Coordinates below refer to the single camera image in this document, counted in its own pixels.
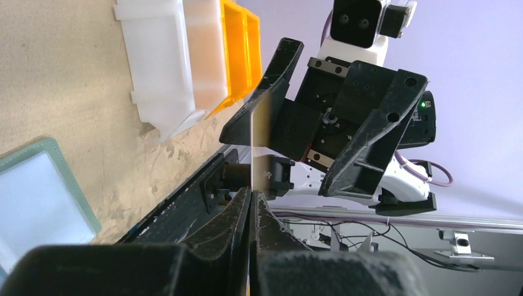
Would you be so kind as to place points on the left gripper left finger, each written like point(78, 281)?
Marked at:
point(212, 261)

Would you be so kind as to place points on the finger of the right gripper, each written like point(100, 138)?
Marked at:
point(381, 102)
point(272, 89)

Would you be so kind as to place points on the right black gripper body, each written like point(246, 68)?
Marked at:
point(332, 104)

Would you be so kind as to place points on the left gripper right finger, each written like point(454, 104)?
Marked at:
point(280, 264)

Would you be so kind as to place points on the orange gold card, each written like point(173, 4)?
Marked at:
point(260, 140)

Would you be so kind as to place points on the teal card holder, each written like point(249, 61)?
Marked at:
point(41, 203)

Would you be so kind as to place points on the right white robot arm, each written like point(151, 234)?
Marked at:
point(347, 121)

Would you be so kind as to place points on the orange plastic bin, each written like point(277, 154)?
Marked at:
point(242, 52)

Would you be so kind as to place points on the white plastic bin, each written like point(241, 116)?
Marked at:
point(176, 55)

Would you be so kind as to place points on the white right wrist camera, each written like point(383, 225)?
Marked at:
point(361, 29)

